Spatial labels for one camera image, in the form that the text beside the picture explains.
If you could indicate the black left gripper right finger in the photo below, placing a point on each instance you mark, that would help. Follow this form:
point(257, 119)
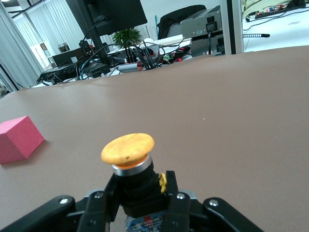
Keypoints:
point(183, 212)

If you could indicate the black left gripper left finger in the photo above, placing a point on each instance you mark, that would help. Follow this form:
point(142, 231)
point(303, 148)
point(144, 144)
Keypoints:
point(94, 210)

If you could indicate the orange mushroom push button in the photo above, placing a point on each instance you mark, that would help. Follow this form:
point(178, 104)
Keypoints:
point(128, 147)

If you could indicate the pink foam cube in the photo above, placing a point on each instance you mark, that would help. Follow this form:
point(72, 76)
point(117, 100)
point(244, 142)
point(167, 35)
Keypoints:
point(19, 140)

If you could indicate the brown table cover mat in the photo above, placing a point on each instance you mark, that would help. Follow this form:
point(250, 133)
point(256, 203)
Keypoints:
point(193, 108)

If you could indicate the black keyboard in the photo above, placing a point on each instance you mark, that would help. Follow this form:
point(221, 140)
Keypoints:
point(72, 72)

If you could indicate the grey orange-tipped tool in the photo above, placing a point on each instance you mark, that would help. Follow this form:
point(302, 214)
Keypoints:
point(128, 68)

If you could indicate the black flat box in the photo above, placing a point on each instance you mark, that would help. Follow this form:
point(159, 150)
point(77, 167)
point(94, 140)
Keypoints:
point(65, 58)

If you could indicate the green potted plant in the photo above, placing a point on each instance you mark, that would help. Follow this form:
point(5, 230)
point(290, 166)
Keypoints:
point(126, 36)

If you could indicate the white vertical blinds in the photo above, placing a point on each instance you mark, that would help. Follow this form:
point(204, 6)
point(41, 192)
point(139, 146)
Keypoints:
point(14, 48)

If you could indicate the grey metal electronics box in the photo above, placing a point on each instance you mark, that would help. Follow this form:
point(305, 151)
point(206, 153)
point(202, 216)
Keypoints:
point(195, 26)

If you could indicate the black office chair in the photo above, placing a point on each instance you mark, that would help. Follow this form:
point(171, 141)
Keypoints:
point(172, 21)

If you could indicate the white desk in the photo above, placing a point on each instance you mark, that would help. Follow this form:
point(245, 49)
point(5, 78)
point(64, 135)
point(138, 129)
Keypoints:
point(277, 42)

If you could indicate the black computer monitor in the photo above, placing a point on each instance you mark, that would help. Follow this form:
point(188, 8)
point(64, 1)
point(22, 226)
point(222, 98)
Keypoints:
point(116, 14)

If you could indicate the black power strip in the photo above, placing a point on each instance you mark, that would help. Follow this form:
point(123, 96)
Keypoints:
point(277, 12)

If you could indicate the aluminium frame post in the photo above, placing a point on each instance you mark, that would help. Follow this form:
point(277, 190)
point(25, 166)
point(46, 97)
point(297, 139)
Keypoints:
point(228, 24)

